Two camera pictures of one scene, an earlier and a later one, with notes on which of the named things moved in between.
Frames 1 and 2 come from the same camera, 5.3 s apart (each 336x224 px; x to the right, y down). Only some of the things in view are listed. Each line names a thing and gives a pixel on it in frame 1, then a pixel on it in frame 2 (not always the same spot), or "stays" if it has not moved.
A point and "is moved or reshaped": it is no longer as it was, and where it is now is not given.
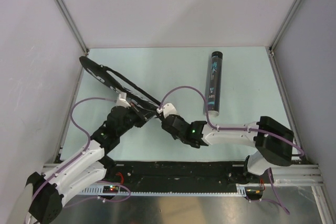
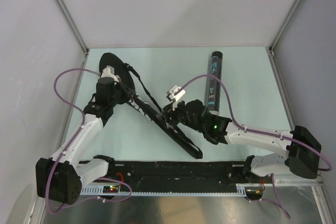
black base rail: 154,176 stays
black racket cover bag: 106,74 is moved or reshaped
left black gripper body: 137,118 to 121,95
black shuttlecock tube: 214,83 stays
